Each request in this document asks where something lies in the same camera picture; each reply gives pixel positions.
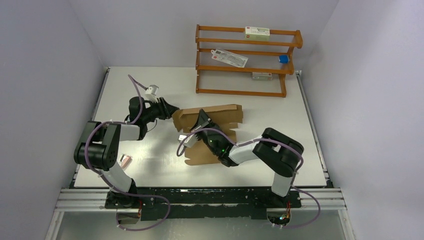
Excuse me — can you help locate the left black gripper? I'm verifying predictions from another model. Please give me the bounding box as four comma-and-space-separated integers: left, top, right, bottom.
142, 97, 180, 124

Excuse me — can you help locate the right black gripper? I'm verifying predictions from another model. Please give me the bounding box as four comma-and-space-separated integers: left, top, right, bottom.
189, 108, 219, 155

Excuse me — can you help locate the brown cardboard box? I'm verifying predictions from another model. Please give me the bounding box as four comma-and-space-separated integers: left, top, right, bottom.
172, 104, 244, 167

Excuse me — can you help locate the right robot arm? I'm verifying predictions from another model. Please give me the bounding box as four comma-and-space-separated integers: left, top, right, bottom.
178, 109, 304, 207

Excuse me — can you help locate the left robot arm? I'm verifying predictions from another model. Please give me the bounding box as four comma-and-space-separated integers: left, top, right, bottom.
73, 96, 179, 208

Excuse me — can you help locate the white box lower shelf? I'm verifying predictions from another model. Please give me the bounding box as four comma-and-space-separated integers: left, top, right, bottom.
251, 72, 273, 81

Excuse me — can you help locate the white green box top shelf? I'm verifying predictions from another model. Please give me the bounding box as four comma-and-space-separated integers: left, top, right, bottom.
244, 26, 271, 42

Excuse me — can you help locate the pink white small object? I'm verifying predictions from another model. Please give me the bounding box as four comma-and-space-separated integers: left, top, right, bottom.
117, 154, 132, 169

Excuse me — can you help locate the white flat package middle shelf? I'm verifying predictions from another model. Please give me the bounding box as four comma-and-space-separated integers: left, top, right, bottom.
210, 49, 249, 68

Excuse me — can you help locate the orange wooden shelf rack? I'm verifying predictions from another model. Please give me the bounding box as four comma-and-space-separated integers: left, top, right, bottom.
194, 24, 304, 98

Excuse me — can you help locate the blue small cube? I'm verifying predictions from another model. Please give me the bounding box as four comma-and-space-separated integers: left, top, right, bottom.
278, 54, 291, 64

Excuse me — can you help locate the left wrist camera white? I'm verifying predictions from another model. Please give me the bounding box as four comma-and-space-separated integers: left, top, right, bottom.
144, 84, 159, 103

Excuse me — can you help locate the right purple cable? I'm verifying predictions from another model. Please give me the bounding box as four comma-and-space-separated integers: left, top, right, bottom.
176, 127, 322, 230

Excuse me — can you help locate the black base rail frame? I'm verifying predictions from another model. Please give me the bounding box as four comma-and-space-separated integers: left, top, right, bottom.
54, 185, 347, 223

